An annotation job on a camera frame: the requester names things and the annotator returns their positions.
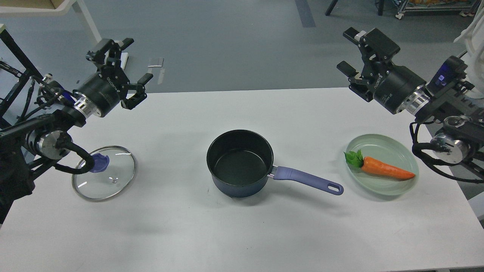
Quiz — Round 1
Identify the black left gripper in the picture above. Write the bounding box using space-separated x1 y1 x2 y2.
74 38 153 118

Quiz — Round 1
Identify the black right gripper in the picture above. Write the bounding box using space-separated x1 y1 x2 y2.
337 27 426 114

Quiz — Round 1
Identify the glass lid with purple knob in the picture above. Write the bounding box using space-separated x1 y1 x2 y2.
71 146 137 202

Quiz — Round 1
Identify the blue saucepan with purple handle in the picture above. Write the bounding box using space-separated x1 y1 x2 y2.
206 130 344 198

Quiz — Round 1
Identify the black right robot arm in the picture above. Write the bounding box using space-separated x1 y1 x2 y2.
337 28 483 184

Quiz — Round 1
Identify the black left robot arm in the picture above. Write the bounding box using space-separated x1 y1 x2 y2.
1 38 153 224

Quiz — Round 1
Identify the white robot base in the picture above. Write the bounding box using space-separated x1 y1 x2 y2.
454 10 484 99

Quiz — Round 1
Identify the pale green plate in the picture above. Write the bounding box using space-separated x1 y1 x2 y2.
344 134 419 196

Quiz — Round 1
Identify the black metal stand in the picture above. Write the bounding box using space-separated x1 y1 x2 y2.
0 25 41 129

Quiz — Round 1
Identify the toy carrot with green leaves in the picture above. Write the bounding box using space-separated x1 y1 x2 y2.
344 150 416 181

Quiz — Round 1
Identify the metal wheeled cart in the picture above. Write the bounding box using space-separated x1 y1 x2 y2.
395 0 481 20

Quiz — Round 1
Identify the white table leg frame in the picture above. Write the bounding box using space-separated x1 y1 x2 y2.
0 0 101 44

